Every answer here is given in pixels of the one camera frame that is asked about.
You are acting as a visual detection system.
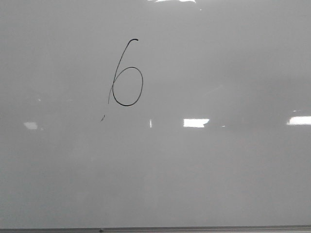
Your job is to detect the white whiteboard with aluminium frame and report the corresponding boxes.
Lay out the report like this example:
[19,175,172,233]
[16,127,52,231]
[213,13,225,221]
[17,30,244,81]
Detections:
[0,0,311,228]

